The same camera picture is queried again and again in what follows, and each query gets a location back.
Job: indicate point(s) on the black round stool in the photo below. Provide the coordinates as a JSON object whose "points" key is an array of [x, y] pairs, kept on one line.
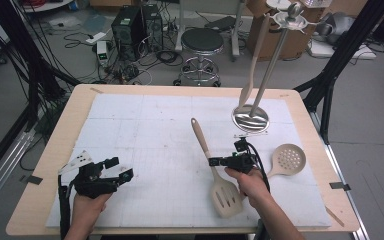
{"points": [[202, 40]]}

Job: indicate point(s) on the beige wooden spoon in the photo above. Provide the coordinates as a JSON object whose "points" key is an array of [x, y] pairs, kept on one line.
{"points": [[254, 66]]}

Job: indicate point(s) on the metal utensil stand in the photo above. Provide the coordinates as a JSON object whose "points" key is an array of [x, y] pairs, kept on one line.
{"points": [[269, 70]]}

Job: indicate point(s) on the beige slotted spatula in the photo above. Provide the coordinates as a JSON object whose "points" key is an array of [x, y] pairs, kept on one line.
{"points": [[226, 196]]}

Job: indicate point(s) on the white power supply unit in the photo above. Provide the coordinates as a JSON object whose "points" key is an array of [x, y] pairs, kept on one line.
{"points": [[102, 51]]}

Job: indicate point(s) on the beige perforated skimmer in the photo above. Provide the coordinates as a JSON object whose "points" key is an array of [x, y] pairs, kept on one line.
{"points": [[286, 160]]}

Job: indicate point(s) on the black computer tower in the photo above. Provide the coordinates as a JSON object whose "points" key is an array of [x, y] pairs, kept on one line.
{"points": [[153, 26], [126, 30]]}

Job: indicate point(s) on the black tape piece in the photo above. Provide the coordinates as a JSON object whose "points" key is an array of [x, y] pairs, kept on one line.
{"points": [[340, 186], [33, 180]]}

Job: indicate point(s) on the aluminium rail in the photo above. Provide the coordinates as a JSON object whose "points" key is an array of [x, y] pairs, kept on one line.
{"points": [[3, 176], [341, 173]]}

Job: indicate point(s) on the black metal frame post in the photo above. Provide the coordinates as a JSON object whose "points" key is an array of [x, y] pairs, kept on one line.
{"points": [[343, 53], [23, 50]]}

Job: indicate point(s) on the white grid mat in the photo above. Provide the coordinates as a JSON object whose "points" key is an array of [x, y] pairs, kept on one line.
{"points": [[153, 140]]}

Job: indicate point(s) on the person's right hand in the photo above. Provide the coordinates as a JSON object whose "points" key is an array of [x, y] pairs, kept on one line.
{"points": [[250, 186]]}

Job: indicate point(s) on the white power strip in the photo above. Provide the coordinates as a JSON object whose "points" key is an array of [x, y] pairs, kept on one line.
{"points": [[96, 37]]}

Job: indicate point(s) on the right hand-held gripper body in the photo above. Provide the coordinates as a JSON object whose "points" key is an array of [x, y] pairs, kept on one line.
{"points": [[241, 161]]}

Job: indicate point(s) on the grey rounded device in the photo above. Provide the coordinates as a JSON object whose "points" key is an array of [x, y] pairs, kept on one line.
{"points": [[338, 26]]}

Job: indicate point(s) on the brown cardboard box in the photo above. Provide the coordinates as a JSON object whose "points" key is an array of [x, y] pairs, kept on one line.
{"points": [[298, 46]]}

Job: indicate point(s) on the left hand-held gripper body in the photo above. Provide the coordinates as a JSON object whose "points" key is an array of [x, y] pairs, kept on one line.
{"points": [[91, 181]]}

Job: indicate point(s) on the round white table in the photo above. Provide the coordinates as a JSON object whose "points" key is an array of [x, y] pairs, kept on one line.
{"points": [[45, 5]]}

